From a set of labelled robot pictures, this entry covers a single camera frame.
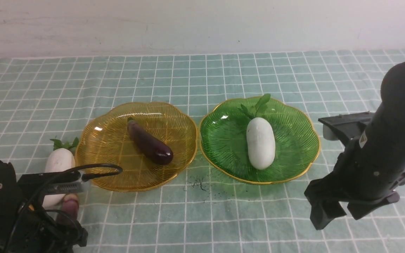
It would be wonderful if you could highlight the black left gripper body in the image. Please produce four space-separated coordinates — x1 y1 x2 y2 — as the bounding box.
9 208 88 253

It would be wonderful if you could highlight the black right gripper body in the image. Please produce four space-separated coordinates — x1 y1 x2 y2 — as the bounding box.
304 171 405 230

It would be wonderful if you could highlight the purple eggplant one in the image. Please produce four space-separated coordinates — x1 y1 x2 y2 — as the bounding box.
56 194 80 225
127 117 174 165

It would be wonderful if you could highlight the white radish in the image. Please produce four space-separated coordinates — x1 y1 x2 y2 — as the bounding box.
43 137 79 208
238 93 276 171

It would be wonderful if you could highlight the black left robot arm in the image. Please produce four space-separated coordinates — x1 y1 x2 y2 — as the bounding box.
0 160 88 253

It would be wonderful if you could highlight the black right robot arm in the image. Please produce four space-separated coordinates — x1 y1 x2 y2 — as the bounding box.
304 62 405 230

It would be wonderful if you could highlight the amber glass plate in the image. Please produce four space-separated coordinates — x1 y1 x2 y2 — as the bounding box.
75 102 198 192

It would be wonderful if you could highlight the green glass plate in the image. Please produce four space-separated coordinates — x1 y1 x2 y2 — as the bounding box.
199 93 321 185

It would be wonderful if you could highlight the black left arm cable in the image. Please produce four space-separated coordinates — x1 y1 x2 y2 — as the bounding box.
2 163 123 253

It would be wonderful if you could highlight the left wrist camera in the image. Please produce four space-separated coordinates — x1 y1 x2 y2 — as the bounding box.
17 171 91 196

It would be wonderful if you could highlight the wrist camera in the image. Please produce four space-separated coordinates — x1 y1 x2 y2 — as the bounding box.
318 111 374 146
17 171 91 196

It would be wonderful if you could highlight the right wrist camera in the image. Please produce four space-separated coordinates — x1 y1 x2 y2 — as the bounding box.
318 111 374 146

